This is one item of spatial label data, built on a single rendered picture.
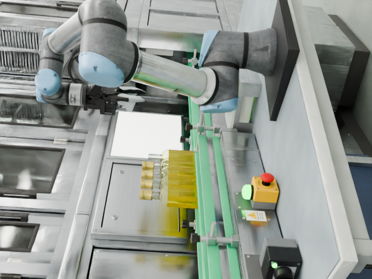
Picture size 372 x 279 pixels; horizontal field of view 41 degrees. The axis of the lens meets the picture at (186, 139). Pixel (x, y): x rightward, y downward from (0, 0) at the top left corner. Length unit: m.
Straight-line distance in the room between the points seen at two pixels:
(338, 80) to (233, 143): 1.18
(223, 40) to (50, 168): 0.98
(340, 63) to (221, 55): 1.35
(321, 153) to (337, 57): 1.61
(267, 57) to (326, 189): 0.56
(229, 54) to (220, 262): 0.62
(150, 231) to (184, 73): 0.62
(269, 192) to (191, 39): 1.32
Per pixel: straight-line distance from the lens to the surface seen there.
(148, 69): 1.33
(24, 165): 2.18
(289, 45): 1.41
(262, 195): 1.46
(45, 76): 1.61
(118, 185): 1.97
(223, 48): 1.53
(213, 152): 1.74
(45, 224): 1.87
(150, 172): 1.80
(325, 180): 1.14
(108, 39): 1.26
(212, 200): 1.52
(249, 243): 1.37
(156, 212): 1.85
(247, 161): 1.69
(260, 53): 1.55
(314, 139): 1.22
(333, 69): 2.79
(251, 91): 1.83
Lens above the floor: 1.14
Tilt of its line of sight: 4 degrees down
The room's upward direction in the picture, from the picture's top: 86 degrees counter-clockwise
